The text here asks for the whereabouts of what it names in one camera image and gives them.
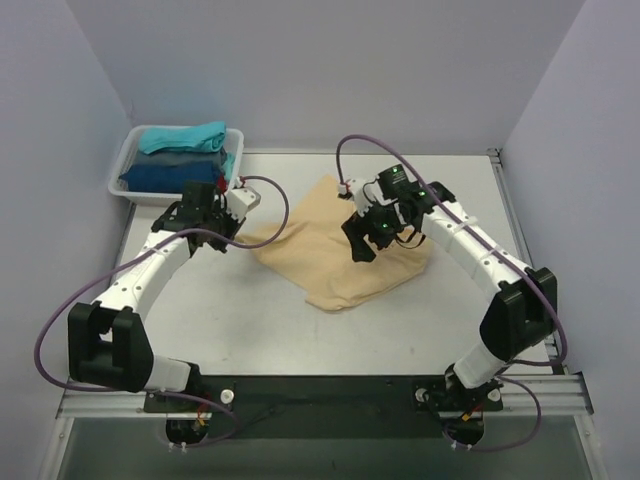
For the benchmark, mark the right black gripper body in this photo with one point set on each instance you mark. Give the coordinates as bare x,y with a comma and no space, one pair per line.
365,230

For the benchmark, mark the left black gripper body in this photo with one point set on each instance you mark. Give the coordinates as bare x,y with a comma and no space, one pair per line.
218,232

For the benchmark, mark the cream yellow t shirt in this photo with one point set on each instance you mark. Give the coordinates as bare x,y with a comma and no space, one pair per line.
311,259

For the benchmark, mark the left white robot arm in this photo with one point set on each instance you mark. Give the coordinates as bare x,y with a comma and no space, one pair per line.
107,341

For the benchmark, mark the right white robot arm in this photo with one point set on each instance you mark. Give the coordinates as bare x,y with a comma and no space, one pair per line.
522,300

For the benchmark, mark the red folded t shirt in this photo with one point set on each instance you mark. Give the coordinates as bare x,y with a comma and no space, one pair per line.
222,183

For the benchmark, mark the dark blue folded t shirt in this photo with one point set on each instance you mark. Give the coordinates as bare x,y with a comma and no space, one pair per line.
168,180

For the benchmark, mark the grey folded t shirt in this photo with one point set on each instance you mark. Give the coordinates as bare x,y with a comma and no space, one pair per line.
171,158

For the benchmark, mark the teal folded t shirt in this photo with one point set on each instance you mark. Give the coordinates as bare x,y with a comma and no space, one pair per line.
202,138

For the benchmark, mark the white plastic basket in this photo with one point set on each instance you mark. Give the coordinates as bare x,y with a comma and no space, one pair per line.
234,144

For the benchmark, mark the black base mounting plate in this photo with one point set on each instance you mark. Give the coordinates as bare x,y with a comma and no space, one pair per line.
362,407

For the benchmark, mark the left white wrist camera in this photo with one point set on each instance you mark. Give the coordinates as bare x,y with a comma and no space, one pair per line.
240,199

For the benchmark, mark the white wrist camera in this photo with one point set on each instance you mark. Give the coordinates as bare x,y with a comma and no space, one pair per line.
240,199
361,192

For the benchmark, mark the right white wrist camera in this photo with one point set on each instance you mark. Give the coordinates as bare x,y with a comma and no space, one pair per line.
361,192

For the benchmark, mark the aluminium front rail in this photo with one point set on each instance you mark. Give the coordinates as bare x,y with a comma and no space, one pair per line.
558,395

